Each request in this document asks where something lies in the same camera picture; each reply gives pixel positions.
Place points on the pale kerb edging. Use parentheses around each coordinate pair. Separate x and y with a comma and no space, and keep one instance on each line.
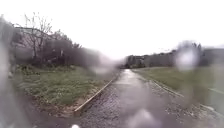
(166,88)
(93,96)

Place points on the grey asphalt path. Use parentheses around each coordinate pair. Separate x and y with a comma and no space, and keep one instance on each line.
(125,100)

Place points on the grass area with dirt edge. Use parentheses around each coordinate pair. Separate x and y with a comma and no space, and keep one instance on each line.
(56,86)

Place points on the grass strip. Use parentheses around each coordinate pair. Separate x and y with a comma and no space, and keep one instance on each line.
(180,78)

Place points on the row of trees and bushes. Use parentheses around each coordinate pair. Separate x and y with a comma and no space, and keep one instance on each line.
(43,50)

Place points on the robot's own part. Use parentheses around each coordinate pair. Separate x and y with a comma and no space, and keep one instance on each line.
(75,126)

